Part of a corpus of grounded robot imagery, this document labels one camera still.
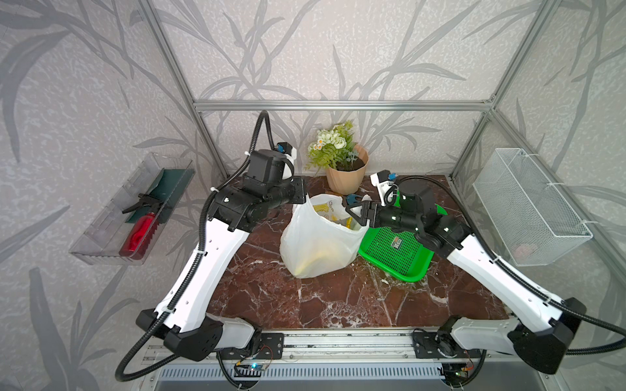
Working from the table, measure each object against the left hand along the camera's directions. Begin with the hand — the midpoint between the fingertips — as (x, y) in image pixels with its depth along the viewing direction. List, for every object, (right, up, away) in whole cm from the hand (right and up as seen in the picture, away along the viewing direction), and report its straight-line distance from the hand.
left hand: (306, 184), depth 65 cm
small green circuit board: (-15, -54, +5) cm, 56 cm away
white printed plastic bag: (+4, -17, +8) cm, 19 cm away
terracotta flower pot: (+13, +4, +34) cm, 37 cm away
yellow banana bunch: (+4, -8, +21) cm, 22 cm away
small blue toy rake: (+14, -4, +16) cm, 22 cm away
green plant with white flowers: (+8, +15, +26) cm, 31 cm away
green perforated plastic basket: (+33, -26, +28) cm, 51 cm away
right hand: (+12, -7, +2) cm, 14 cm away
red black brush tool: (-41, -12, -6) cm, 43 cm away
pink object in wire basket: (+63, -20, +5) cm, 66 cm away
